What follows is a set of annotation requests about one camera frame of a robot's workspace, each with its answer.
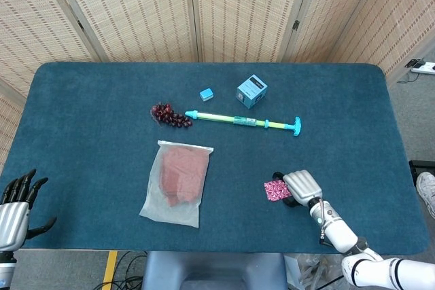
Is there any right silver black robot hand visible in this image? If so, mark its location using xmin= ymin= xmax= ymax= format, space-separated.
xmin=271 ymin=169 xmax=323 ymax=209

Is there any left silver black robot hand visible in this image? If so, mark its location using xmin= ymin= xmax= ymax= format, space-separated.
xmin=0 ymin=168 xmax=58 ymax=253

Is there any pink patterned card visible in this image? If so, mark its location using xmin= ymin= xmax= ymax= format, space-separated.
xmin=264 ymin=179 xmax=292 ymax=202

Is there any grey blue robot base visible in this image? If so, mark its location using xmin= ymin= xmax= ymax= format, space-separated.
xmin=141 ymin=251 xmax=290 ymax=290

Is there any clear crumpled plastic bag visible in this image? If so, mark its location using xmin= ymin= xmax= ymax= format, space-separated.
xmin=285 ymin=254 xmax=346 ymax=290

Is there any woven bamboo screen panel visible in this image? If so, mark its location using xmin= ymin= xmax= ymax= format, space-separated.
xmin=0 ymin=0 xmax=103 ymax=97
xmin=0 ymin=79 xmax=27 ymax=172
xmin=329 ymin=0 xmax=435 ymax=84
xmin=281 ymin=0 xmax=387 ymax=64
xmin=188 ymin=0 xmax=315 ymax=63
xmin=46 ymin=0 xmax=200 ymax=63

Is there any green cyan toy water pump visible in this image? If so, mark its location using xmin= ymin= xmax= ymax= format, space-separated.
xmin=184 ymin=109 xmax=302 ymax=138

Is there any light blue cardboard cube box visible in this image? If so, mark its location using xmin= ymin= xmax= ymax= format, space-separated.
xmin=236 ymin=74 xmax=268 ymax=110

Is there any blue felt table cloth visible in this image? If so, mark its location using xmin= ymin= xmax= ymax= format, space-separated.
xmin=0 ymin=61 xmax=431 ymax=257

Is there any red folded cloth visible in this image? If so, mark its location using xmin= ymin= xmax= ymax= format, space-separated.
xmin=159 ymin=147 xmax=208 ymax=207

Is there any black box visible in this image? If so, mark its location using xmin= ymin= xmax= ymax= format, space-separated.
xmin=408 ymin=160 xmax=435 ymax=177

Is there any white sneaker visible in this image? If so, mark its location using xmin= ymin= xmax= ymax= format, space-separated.
xmin=415 ymin=171 xmax=435 ymax=219

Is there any frosted plastic zip bag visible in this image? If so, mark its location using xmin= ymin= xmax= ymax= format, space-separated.
xmin=139 ymin=139 xmax=215 ymax=228

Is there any dark red grape bunch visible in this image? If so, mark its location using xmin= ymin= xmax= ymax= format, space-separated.
xmin=150 ymin=102 xmax=194 ymax=130

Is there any white power strip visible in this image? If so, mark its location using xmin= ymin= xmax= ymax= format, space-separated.
xmin=410 ymin=61 xmax=435 ymax=75

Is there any black floor cable bundle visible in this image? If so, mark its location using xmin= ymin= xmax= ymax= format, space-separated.
xmin=93 ymin=251 xmax=149 ymax=290

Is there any thin black power cable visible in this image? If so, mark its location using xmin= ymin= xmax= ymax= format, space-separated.
xmin=396 ymin=71 xmax=421 ymax=84

